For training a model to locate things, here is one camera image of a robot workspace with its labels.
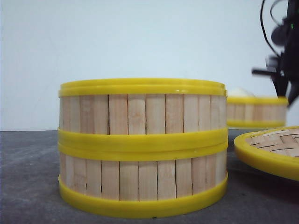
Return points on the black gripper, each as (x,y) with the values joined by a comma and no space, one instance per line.
(286,64)

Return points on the steamer basket with one bun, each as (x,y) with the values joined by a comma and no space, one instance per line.
(256,112)

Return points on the yellow woven steamer lid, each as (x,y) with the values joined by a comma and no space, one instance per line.
(274,151)

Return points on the lined steamer basket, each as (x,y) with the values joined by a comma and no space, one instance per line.
(152,114)

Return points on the large white bun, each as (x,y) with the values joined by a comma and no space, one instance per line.
(240,92)

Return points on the steamer basket with three buns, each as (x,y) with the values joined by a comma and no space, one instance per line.
(143,189)

